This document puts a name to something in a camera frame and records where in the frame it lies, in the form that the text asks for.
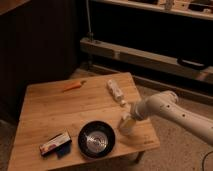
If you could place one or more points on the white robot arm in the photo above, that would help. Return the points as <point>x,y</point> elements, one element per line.
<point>164,104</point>

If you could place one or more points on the wooden shelf rail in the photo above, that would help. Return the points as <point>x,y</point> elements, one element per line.
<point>145,59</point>

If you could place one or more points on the black round pan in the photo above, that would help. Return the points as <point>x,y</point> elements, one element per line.
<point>96,139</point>

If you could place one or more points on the orange carrot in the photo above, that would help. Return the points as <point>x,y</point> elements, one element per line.
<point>74,86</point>

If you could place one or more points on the wooden table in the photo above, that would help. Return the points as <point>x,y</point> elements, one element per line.
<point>48,111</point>

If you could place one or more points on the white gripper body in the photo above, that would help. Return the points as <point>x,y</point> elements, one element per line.
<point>134,111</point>

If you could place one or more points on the blue sponge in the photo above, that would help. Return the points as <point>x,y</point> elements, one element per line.
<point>64,150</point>

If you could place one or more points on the black handle on shelf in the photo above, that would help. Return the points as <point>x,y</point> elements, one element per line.
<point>192,65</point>

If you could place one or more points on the metal pole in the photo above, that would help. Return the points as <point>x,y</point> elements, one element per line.
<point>90,33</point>

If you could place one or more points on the white plastic bottle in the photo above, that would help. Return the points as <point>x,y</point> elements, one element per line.
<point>116,92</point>

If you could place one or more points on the small printed cardboard box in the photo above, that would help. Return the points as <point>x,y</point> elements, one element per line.
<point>54,143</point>

